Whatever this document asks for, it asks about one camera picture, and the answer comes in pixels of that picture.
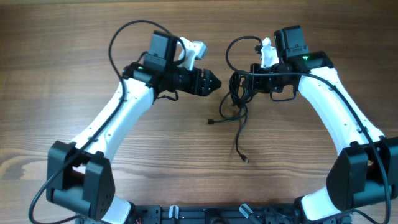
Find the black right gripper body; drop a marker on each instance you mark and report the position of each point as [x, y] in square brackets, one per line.
[265, 83]

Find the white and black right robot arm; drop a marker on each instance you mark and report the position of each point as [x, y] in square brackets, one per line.
[365, 171]

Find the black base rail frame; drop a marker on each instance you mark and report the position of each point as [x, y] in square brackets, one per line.
[269, 214]

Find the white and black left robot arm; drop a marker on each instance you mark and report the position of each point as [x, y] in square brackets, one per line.
[79, 173]

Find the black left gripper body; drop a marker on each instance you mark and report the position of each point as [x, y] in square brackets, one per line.
[185, 80]

